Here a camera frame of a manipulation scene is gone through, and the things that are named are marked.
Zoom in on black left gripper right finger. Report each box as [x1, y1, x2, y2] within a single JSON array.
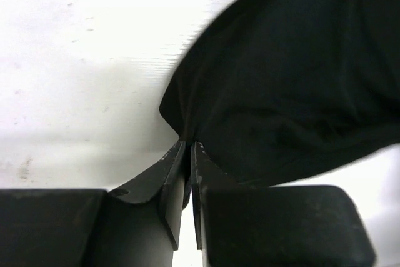
[[191, 143, 376, 267]]

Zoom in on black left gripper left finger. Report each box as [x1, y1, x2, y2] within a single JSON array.
[[1, 142, 186, 266]]

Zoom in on black tank top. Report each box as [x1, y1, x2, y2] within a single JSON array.
[[160, 0, 399, 186]]

